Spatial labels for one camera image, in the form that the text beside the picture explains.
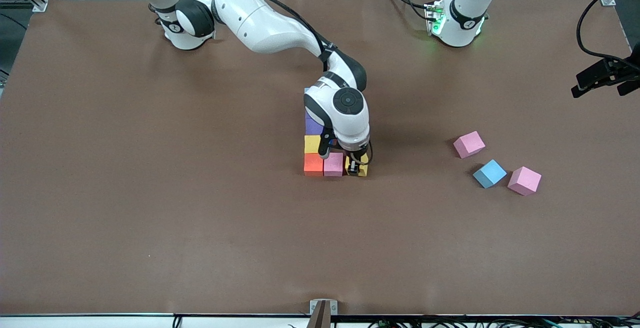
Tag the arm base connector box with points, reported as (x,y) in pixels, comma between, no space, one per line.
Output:
(435,18)

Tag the pink foam cube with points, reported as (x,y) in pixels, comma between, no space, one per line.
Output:
(469,144)
(524,180)
(333,164)

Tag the grey metal table bracket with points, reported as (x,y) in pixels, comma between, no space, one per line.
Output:
(323,308)

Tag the orange foam cube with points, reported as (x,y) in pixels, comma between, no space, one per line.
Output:
(313,164)

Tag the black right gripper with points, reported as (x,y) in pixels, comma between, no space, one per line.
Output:
(353,164)

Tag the purple foam cube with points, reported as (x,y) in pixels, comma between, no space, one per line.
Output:
(313,127)
(309,115)

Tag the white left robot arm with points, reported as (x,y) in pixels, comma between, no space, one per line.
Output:
(462,23)

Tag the yellow foam cube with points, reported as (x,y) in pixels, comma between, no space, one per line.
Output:
(363,169)
(312,144)

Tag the large table cover sheet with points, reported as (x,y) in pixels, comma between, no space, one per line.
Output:
(100,143)

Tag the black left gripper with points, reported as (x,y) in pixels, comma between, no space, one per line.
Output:
(611,70)

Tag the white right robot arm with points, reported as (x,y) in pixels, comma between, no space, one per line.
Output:
(350,123)

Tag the white table edge rail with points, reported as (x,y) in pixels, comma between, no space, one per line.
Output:
(75,323)

